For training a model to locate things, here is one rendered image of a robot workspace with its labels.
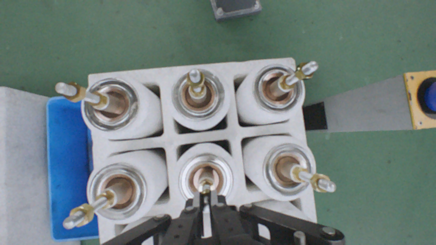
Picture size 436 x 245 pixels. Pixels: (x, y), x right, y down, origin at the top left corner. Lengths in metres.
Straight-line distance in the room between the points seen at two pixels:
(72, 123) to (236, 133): 0.40
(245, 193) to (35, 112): 0.46
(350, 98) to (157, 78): 0.34
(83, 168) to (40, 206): 0.11
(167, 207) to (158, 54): 0.41
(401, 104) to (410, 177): 0.53
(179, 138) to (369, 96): 0.31
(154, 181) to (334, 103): 0.34
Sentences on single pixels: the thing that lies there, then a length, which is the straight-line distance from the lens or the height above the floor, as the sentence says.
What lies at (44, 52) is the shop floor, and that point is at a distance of 0.72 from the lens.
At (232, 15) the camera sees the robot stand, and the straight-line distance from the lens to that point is 0.60.
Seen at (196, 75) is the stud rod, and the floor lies 0.34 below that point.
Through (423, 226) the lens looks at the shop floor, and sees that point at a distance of 0.89.
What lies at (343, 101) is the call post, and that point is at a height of 0.21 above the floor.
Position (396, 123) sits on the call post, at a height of 0.29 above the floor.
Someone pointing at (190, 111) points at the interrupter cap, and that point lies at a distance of 0.25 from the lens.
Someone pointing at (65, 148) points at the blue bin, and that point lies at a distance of 0.53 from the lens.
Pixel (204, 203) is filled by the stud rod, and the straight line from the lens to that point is 0.17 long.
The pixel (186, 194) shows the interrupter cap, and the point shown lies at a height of 0.25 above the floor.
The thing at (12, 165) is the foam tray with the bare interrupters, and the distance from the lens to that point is 0.48.
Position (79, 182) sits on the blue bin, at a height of 0.04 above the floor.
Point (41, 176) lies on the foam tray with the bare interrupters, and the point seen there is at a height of 0.11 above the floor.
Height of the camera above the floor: 0.50
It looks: 84 degrees down
